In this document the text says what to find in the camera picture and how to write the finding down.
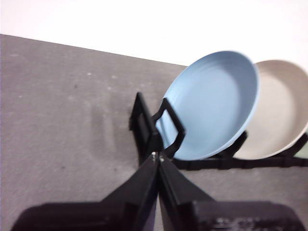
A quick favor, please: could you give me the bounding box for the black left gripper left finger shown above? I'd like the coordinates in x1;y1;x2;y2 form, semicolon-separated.
13;152;160;231

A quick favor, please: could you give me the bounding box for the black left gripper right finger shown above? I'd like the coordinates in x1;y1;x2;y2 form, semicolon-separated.
158;154;303;231

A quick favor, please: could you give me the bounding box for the blue plate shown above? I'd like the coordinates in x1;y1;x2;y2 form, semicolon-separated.
155;50;260;161

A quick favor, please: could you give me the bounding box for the black plate rack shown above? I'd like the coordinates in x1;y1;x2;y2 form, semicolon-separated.
128;91;308;172

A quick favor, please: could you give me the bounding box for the beige plate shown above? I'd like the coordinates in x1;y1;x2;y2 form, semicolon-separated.
233;59;308;160

